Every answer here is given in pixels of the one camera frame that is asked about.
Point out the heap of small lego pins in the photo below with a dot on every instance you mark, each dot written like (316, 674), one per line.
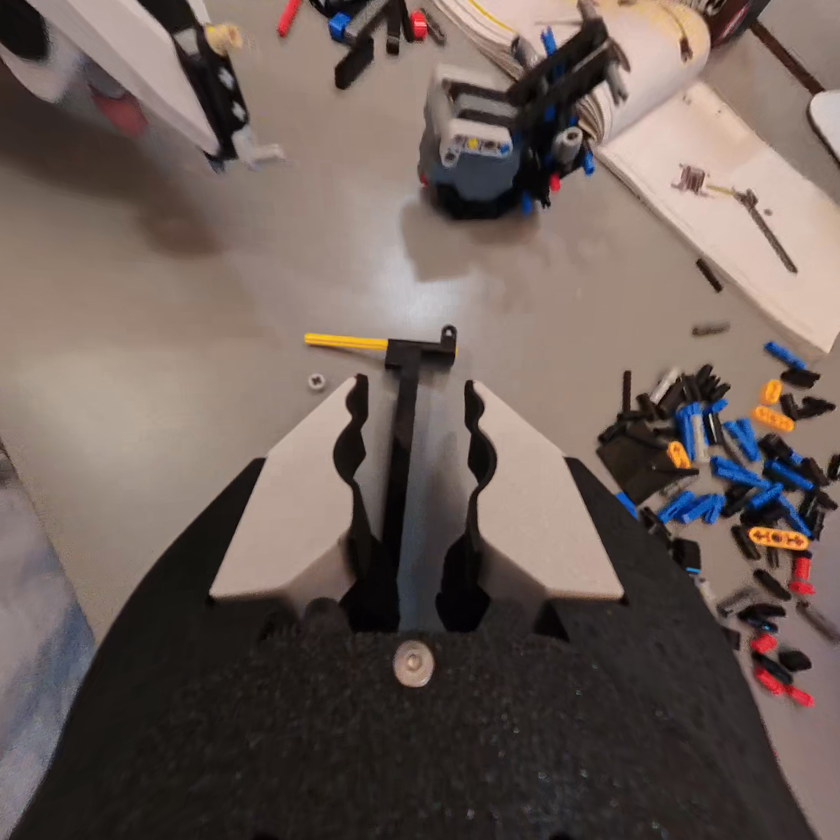
(735, 472)

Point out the pile of large lego pieces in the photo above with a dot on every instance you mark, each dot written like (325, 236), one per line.
(367, 39)

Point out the black tape strip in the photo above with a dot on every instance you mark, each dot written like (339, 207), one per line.
(787, 58)

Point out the small grey lego bush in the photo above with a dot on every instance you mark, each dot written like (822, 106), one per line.
(317, 382)

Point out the small black lego sub-assembly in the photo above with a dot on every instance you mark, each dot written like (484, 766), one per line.
(223, 105)

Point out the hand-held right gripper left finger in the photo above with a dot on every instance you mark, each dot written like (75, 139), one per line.
(289, 512)

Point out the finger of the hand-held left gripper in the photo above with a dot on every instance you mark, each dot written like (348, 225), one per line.
(118, 59)

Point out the black lego beam yellow axle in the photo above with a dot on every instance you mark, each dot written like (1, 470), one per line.
(401, 459)

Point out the partly built lego truck chassis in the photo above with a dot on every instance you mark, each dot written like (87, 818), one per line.
(479, 151)

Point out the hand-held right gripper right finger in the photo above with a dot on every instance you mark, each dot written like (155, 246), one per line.
(544, 518)

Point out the lego instruction booklet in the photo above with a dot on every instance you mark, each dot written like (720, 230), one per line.
(715, 170)

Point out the lego set box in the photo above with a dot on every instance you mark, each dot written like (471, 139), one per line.
(738, 16)

